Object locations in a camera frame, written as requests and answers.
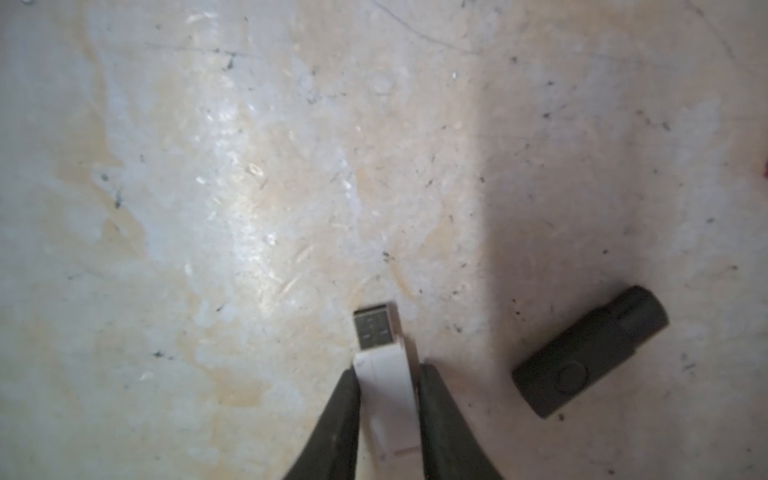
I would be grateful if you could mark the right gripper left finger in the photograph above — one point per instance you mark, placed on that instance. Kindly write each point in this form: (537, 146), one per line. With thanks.
(331, 450)

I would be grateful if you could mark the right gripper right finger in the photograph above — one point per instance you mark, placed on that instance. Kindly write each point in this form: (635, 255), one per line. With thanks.
(449, 448)

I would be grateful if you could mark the white usb drive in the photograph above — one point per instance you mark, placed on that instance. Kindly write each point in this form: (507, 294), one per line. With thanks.
(383, 370)

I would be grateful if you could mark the black usb drive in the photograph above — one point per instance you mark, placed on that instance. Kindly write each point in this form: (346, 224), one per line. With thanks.
(589, 349)

